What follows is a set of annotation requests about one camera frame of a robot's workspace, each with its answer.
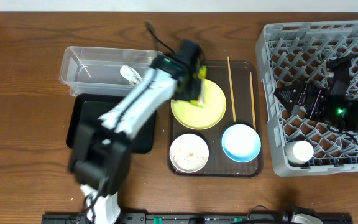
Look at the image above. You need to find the green snack wrapper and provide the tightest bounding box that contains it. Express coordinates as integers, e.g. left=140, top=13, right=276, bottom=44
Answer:
left=190, top=65, right=207, bottom=107

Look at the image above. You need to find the yellow plate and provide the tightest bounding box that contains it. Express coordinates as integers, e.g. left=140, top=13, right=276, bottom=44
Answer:
left=170, top=80, right=226, bottom=130

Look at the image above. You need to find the wooden chopstick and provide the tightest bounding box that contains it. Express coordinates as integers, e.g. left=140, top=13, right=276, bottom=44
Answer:
left=227, top=56, right=237, bottom=122
left=249, top=71, right=257, bottom=131

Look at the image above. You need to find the white cup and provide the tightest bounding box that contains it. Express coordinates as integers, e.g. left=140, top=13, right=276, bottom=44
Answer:
left=284, top=141, right=314, bottom=165

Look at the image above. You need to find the light blue bowl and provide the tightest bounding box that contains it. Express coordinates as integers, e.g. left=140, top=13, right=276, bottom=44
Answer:
left=221, top=124, right=262, bottom=163

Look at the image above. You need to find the pink bowl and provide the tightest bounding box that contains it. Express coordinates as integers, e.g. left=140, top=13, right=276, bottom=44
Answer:
left=169, top=134, right=209, bottom=174

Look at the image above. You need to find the rice food waste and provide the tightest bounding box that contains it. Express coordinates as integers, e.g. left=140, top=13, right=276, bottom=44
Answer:
left=173, top=146, right=206, bottom=171

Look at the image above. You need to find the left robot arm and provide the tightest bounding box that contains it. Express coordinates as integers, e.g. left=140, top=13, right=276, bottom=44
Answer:
left=68, top=40, right=204, bottom=223

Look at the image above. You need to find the grey dishwasher rack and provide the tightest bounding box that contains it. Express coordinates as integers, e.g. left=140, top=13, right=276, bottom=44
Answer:
left=255, top=21, right=358, bottom=177

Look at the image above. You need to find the clear plastic waste bin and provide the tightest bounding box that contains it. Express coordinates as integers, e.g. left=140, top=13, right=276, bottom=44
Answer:
left=60, top=46, right=160, bottom=96

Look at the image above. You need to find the black waste tray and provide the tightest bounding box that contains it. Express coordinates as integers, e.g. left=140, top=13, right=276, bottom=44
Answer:
left=65, top=93, right=157, bottom=154

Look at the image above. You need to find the dark brown serving tray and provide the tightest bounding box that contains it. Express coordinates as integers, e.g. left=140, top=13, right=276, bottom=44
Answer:
left=167, top=60, right=264, bottom=178

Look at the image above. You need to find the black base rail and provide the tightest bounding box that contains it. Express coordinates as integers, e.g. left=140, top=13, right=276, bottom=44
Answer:
left=40, top=205, right=354, bottom=224

